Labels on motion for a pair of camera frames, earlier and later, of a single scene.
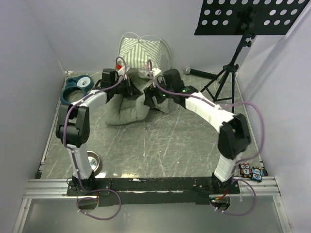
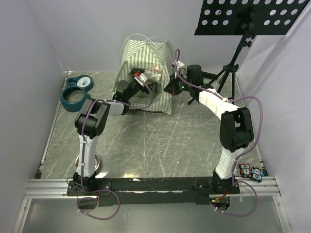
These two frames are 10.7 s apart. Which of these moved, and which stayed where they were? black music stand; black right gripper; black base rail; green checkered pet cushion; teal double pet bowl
Moved: green checkered pet cushion; black right gripper
Stayed: black music stand; teal double pet bowl; black base rail
